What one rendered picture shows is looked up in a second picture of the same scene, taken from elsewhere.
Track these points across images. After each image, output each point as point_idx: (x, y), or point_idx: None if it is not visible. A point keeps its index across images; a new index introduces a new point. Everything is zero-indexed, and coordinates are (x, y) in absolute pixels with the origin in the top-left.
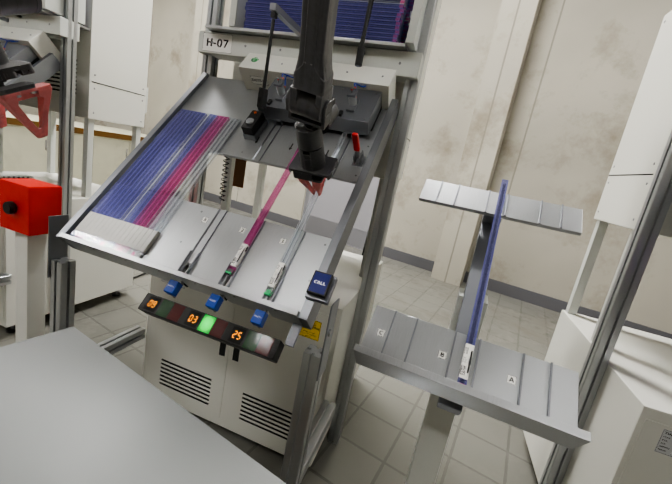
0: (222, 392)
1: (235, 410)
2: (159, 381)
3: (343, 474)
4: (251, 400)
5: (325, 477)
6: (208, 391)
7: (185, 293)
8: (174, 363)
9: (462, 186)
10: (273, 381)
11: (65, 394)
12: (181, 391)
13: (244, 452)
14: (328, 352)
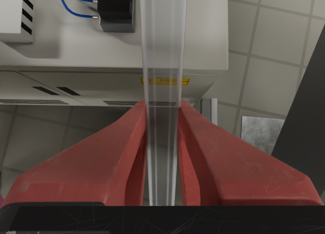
0: (79, 101)
1: (101, 104)
2: (2, 102)
3: (216, 86)
4: (115, 101)
5: (202, 96)
6: (63, 102)
7: None
8: (4, 99)
9: None
10: (134, 97)
11: None
12: (33, 103)
13: (125, 107)
14: None
